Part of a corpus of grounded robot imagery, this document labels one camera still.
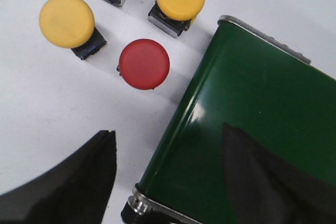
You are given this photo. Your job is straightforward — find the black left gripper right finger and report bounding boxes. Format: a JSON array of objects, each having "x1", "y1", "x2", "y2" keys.
[{"x1": 222, "y1": 123, "x2": 335, "y2": 223}]

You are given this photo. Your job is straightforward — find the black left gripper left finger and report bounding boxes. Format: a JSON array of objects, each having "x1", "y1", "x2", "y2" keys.
[{"x1": 1, "y1": 131, "x2": 117, "y2": 223}]

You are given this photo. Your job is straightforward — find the red push button sideways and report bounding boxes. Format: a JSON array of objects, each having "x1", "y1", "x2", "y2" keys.
[{"x1": 117, "y1": 39, "x2": 170, "y2": 90}]

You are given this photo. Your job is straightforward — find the yellow mushroom push button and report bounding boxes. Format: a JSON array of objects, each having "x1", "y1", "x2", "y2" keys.
[
  {"x1": 148, "y1": 0, "x2": 205, "y2": 38},
  {"x1": 39, "y1": 0, "x2": 107, "y2": 60}
]

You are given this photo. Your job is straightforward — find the conveyor end roller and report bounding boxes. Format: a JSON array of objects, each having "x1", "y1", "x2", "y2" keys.
[{"x1": 121, "y1": 188, "x2": 184, "y2": 223}]

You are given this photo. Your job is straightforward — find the green conveyor belt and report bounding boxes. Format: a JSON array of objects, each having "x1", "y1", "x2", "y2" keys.
[{"x1": 138, "y1": 21, "x2": 335, "y2": 223}]

